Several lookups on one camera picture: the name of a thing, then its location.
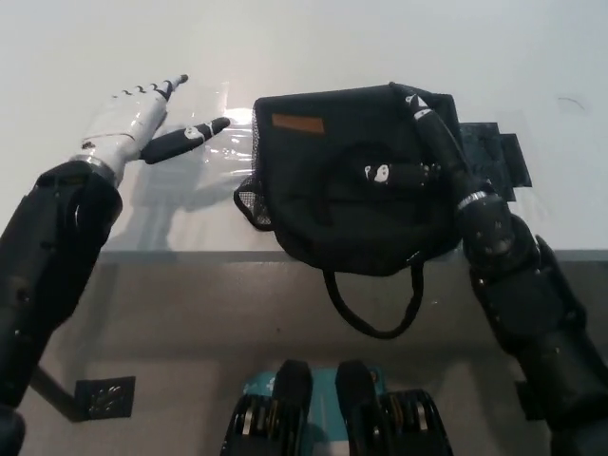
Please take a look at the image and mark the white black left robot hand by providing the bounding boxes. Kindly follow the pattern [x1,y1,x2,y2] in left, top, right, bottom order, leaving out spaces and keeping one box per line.
[70,72,232,185]

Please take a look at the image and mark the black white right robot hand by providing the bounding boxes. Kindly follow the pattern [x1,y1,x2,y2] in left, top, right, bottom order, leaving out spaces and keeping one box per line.
[362,81,491,208]

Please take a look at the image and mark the black soft travel bag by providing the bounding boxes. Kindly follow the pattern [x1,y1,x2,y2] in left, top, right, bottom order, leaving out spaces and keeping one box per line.
[232,82,470,341]

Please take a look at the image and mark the robot legs and feet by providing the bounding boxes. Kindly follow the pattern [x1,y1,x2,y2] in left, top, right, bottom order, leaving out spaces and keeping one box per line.
[218,358,452,456]

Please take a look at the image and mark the clear plastic sheet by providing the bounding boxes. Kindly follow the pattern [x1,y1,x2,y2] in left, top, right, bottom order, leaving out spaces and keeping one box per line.
[102,80,260,253]

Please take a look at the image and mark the black table foot plate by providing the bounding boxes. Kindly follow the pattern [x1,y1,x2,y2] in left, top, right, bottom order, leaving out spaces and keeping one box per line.
[74,375,137,422]

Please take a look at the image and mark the black table leg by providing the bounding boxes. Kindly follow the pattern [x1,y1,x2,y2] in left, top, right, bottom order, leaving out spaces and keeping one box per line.
[28,364,81,424]

